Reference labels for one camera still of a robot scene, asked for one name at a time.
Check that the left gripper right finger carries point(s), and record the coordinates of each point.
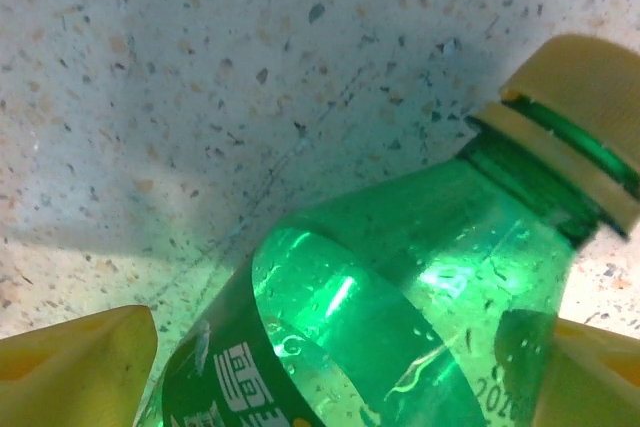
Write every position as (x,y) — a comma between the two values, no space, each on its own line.
(600,387)

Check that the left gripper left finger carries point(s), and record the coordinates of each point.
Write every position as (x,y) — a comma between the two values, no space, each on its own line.
(65,377)

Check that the green plastic bottle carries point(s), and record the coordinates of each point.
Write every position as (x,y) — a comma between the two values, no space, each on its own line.
(400,272)

